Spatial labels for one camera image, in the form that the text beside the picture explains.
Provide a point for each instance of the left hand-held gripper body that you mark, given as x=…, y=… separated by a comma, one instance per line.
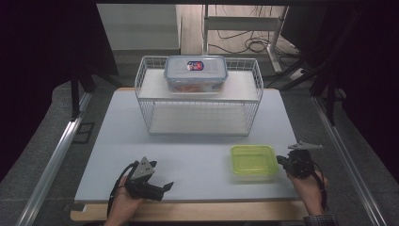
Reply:
x=142, y=185

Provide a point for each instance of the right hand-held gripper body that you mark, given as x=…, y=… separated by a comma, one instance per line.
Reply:
x=299, y=163

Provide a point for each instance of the yellow-green plastic container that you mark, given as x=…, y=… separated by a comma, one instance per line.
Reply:
x=254, y=160

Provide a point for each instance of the clear food container blue lid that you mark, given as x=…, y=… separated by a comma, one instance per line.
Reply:
x=196, y=73

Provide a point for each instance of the person's left hand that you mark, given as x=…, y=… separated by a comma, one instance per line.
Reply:
x=125, y=204

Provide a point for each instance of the black metal stand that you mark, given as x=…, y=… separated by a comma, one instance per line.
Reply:
x=75, y=94
x=329, y=94

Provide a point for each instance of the grey cabinet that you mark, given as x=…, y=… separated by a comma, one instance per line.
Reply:
x=138, y=28

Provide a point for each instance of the aluminium rail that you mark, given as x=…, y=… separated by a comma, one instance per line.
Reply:
x=345, y=160
x=53, y=160

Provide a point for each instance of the black square floor bracket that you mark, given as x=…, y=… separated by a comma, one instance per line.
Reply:
x=75, y=133

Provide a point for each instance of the white metal desk frame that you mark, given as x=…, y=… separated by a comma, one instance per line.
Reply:
x=241, y=23

